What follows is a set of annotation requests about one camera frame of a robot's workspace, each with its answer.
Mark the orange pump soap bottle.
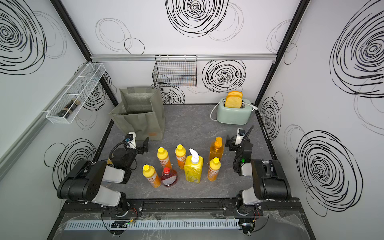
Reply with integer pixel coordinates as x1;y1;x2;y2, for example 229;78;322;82
209;137;225;161

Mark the green fabric shopping bag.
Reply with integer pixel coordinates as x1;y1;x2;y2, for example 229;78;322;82
109;87;166;141

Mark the yellow pump soap bottle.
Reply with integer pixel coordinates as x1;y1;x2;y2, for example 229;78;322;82
184;149;204;184

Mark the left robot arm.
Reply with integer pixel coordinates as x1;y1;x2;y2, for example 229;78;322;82
57;137;150;217

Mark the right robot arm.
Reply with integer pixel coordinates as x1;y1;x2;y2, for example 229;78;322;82
225;136;292;212

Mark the red soap bottle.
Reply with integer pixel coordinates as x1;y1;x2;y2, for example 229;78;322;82
161;167;178;187

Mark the yellow cap bottle back left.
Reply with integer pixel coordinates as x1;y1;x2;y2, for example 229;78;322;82
157;147;172;169

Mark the yellow cap bottle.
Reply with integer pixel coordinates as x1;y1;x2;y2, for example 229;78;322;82
143;165;161;188
207;158;221;182
157;147;172;169
175;144;187;169

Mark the yellow cap bottle right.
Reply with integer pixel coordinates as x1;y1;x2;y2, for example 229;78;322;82
207;158;221;182

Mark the yellow cap bottle front left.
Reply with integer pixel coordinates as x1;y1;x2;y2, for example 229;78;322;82
143;165;161;188

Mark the mint green toaster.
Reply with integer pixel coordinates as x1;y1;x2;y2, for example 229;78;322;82
216;99;255;125

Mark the yellow cap bottle back middle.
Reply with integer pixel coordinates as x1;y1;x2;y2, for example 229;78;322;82
175;144;187;169

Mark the toast slice front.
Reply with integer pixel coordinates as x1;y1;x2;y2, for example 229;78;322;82
225;94;243;109

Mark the toast slice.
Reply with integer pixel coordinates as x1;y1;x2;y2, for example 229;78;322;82
225;94;243;109
228;91;243;98

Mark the toast slice back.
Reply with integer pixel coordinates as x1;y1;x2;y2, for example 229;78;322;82
228;91;243;98

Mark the dark item in shelf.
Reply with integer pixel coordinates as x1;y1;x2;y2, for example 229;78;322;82
57;100;81;119

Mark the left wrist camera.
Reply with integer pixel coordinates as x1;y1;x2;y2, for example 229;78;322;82
125;132;137;149

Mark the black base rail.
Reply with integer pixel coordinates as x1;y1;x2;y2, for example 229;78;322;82
59;198;303;218

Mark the white slotted cable duct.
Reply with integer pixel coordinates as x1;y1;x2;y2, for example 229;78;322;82
65;219;241;232

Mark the white wire shelf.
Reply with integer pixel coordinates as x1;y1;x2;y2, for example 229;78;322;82
46;62;106;124

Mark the black wire basket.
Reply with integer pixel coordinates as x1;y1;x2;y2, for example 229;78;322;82
152;55;198;87

